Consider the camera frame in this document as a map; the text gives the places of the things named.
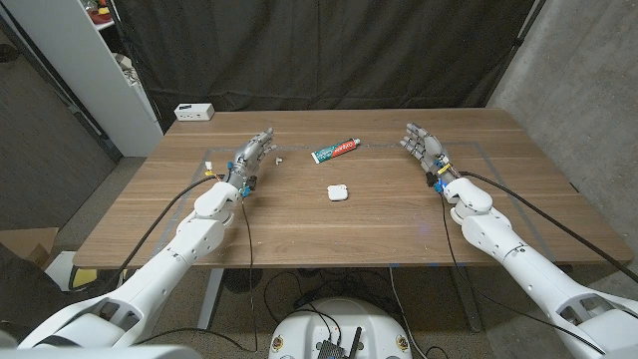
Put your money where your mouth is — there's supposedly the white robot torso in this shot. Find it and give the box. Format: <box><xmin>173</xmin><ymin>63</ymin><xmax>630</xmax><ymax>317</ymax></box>
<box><xmin>267</xmin><ymin>297</ymin><xmax>414</xmax><ymax>359</ymax></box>

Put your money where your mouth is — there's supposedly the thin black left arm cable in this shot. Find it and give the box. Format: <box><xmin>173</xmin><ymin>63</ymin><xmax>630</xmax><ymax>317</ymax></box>
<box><xmin>134</xmin><ymin>196</ymin><xmax>260</xmax><ymax>353</ymax></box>

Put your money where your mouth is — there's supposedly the white table leg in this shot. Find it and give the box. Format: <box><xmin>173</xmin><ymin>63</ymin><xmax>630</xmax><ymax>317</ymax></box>
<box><xmin>196</xmin><ymin>267</ymin><xmax>225</xmax><ymax>331</ymax></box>

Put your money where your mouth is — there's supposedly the brown cardboard box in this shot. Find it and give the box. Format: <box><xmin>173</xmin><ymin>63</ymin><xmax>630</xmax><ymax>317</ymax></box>
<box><xmin>0</xmin><ymin>226</ymin><xmax>60</xmax><ymax>269</ymax></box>

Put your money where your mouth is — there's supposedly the round black floor fan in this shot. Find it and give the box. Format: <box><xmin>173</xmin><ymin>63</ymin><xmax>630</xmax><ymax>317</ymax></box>
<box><xmin>222</xmin><ymin>267</ymin><xmax>264</xmax><ymax>294</ymax></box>

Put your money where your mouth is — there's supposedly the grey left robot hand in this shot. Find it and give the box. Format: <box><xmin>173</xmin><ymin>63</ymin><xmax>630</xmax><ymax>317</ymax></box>
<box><xmin>224</xmin><ymin>127</ymin><xmax>278</xmax><ymax>193</ymax></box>

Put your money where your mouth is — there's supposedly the white shelf cabinet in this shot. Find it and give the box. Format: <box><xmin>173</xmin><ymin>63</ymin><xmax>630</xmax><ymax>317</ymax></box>
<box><xmin>0</xmin><ymin>0</ymin><xmax>165</xmax><ymax>159</ymax></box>

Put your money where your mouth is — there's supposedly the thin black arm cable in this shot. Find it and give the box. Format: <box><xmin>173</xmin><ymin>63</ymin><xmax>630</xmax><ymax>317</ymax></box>
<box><xmin>438</xmin><ymin>191</ymin><xmax>607</xmax><ymax>356</ymax></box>
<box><xmin>134</xmin><ymin>196</ymin><xmax>260</xmax><ymax>353</ymax></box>

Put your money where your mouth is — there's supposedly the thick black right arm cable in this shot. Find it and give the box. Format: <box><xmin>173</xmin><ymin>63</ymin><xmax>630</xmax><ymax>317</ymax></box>
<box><xmin>458</xmin><ymin>170</ymin><xmax>638</xmax><ymax>284</ymax></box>

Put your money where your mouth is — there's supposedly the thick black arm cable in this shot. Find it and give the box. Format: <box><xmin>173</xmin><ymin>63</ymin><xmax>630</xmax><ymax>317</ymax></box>
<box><xmin>458</xmin><ymin>170</ymin><xmax>638</xmax><ymax>284</ymax></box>
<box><xmin>99</xmin><ymin>173</ymin><xmax>226</xmax><ymax>295</ymax></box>

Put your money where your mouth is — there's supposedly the white box on floor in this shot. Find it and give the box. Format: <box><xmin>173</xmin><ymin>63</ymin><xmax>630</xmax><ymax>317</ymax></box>
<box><xmin>173</xmin><ymin>103</ymin><xmax>216</xmax><ymax>123</ymax></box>

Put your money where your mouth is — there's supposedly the teal red toothpaste tube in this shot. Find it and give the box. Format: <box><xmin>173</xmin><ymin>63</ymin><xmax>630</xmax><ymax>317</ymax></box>
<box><xmin>310</xmin><ymin>138</ymin><xmax>362</xmax><ymax>166</ymax></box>

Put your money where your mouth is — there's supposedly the black curtain backdrop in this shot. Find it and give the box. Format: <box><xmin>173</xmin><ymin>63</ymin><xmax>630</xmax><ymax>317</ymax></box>
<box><xmin>107</xmin><ymin>0</ymin><xmax>547</xmax><ymax>134</ymax></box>

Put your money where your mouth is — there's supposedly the grey table leg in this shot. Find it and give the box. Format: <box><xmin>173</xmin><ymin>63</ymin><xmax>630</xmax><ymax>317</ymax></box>
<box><xmin>448</xmin><ymin>265</ymin><xmax>484</xmax><ymax>334</ymax></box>

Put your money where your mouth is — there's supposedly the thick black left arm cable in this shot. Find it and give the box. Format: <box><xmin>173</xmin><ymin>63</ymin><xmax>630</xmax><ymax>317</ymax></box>
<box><xmin>99</xmin><ymin>173</ymin><xmax>226</xmax><ymax>295</ymax></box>

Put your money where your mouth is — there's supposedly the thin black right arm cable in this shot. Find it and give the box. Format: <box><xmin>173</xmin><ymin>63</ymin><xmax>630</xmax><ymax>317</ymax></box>
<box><xmin>438</xmin><ymin>191</ymin><xmax>607</xmax><ymax>356</ymax></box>

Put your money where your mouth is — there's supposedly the white robot chest cover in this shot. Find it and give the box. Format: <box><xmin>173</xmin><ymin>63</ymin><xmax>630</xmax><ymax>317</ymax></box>
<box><xmin>0</xmin><ymin>344</ymin><xmax>203</xmax><ymax>359</ymax></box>

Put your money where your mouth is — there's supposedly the yellow black floor item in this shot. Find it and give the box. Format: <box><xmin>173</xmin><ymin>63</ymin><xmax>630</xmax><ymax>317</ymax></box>
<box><xmin>69</xmin><ymin>267</ymin><xmax>101</xmax><ymax>290</ymax></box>

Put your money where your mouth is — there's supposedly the grey floor cable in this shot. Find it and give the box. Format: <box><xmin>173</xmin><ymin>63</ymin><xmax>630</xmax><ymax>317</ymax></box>
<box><xmin>388</xmin><ymin>265</ymin><xmax>430</xmax><ymax>359</ymax></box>

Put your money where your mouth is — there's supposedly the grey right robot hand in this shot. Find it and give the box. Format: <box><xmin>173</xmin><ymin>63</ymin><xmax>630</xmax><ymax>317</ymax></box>
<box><xmin>399</xmin><ymin>122</ymin><xmax>463</xmax><ymax>193</ymax></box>

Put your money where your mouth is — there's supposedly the black device with antenna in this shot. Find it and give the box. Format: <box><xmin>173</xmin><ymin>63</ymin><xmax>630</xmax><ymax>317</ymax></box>
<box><xmin>316</xmin><ymin>326</ymin><xmax>364</xmax><ymax>359</ymax></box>

